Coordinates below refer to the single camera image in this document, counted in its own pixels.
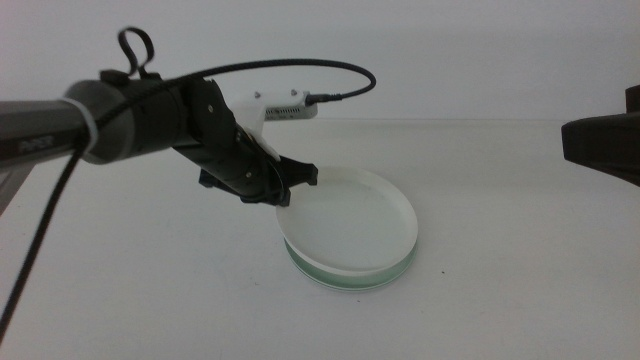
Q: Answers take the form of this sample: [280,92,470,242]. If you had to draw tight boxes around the white shallow bowl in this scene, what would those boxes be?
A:
[275,165,419,278]

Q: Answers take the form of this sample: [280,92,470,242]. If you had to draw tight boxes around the grey shallow bowl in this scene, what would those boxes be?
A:
[298,272,409,293]

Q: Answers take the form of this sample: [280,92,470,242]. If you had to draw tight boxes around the pale green shallow bowl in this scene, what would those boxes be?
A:
[283,237,419,290]

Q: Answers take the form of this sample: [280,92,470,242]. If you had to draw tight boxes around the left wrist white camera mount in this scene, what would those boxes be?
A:
[223,89,320,162]

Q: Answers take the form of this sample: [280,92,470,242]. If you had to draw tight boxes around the left arm black strap loop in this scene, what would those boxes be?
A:
[117,26,156,77]

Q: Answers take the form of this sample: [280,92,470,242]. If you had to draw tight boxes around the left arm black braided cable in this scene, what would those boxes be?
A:
[0,58,378,346]

